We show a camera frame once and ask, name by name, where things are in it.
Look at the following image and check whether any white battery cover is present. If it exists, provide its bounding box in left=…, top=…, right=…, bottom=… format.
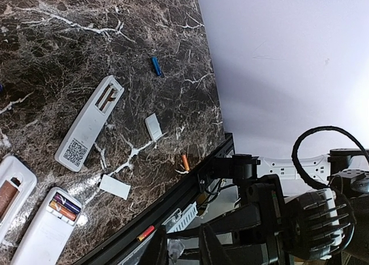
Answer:
left=99, top=174, right=131, bottom=200
left=145, top=113, right=163, bottom=141

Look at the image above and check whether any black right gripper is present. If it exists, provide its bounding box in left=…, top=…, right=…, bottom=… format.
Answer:
left=201, top=174, right=288, bottom=264

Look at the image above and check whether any white remote with buttons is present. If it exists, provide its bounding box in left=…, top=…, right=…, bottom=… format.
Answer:
left=1, top=155, right=37, bottom=241

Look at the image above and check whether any white remote back side up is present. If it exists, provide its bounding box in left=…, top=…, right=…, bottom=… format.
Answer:
left=11, top=187, right=82, bottom=264

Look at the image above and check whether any orange battery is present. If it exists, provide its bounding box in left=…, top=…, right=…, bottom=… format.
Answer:
left=136, top=225, right=155, bottom=242
left=49, top=200, right=77, bottom=221
left=181, top=154, right=190, bottom=172

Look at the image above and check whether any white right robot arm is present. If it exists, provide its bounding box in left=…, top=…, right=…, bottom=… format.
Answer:
left=198, top=126, right=356, bottom=264

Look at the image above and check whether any slim white remote with QR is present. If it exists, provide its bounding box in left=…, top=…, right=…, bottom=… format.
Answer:
left=54, top=75, right=125, bottom=172

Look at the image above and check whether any purple blue battery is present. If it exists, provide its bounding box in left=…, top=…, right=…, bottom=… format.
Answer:
left=53, top=192, right=81, bottom=214

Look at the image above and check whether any white slotted cable duct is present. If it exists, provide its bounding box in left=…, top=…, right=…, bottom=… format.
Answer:
left=163, top=202, right=198, bottom=233

